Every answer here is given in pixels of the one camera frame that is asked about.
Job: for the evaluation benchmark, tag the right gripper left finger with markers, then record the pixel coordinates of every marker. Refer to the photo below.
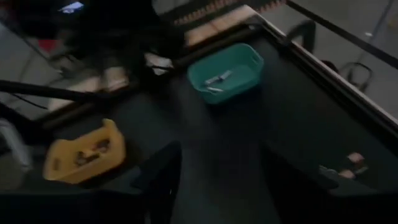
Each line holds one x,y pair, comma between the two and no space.
161,186

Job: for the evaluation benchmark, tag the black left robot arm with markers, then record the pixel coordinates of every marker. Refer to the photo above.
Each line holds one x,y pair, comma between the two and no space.
124,37

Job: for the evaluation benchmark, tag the black bent tube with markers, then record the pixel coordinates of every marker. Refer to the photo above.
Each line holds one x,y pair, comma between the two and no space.
303,28

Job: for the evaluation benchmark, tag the teal plastic bin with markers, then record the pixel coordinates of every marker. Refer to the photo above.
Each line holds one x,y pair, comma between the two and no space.
227,96

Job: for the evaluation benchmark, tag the plywood table base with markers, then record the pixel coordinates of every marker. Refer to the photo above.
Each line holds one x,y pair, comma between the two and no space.
217,25

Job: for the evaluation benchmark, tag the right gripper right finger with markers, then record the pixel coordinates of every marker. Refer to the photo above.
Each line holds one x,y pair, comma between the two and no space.
295,186

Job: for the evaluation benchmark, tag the yellow plastic bin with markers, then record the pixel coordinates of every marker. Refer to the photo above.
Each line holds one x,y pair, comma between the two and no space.
62,168

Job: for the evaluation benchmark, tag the black laptop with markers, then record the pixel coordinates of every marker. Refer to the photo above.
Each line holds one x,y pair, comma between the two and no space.
71,7

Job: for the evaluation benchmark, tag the silver battery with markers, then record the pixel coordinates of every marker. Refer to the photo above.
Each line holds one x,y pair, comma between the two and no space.
215,90
212,81
225,74

